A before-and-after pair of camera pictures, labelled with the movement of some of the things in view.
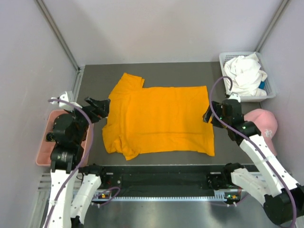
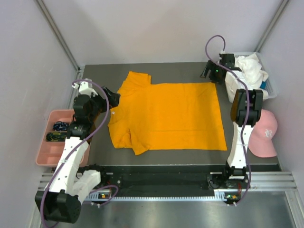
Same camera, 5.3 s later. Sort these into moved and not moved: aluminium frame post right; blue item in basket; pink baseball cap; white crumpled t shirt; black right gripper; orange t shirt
Moved: black right gripper; orange t shirt
Not moved: aluminium frame post right; blue item in basket; pink baseball cap; white crumpled t shirt
